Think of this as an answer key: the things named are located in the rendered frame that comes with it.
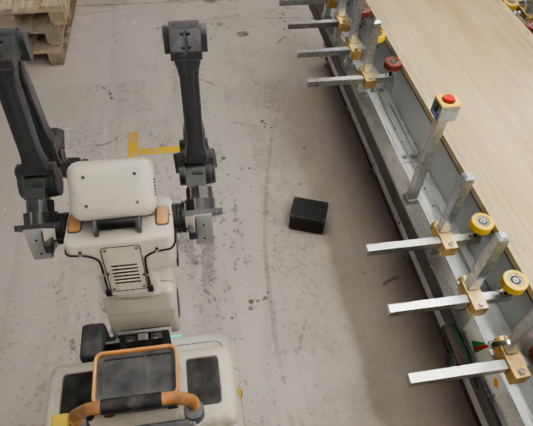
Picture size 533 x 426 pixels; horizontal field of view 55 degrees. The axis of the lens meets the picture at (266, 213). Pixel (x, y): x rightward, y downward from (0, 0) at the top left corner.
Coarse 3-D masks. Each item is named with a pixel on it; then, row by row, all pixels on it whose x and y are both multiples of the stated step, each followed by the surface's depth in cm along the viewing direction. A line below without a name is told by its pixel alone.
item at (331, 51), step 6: (318, 48) 266; (324, 48) 266; (330, 48) 266; (336, 48) 267; (342, 48) 267; (348, 48) 267; (360, 48) 268; (378, 48) 268; (300, 54) 264; (306, 54) 264; (312, 54) 265; (318, 54) 265; (324, 54) 266; (330, 54) 267; (336, 54) 267; (342, 54) 268; (348, 54) 268
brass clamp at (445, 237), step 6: (432, 222) 194; (432, 228) 194; (432, 234) 194; (438, 234) 189; (444, 234) 189; (450, 234) 189; (444, 240) 187; (450, 240) 188; (444, 246) 186; (456, 246) 186; (444, 252) 187; (450, 252) 187
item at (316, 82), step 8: (312, 80) 248; (320, 80) 248; (328, 80) 248; (336, 80) 249; (344, 80) 250; (352, 80) 250; (360, 80) 251; (376, 80) 253; (384, 80) 253; (392, 80) 254
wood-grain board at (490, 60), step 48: (384, 0) 287; (432, 0) 289; (480, 0) 292; (432, 48) 257; (480, 48) 259; (528, 48) 261; (432, 96) 231; (480, 96) 233; (528, 96) 234; (480, 144) 212; (528, 144) 213; (480, 192) 194; (528, 192) 195; (528, 240) 180; (528, 288) 169
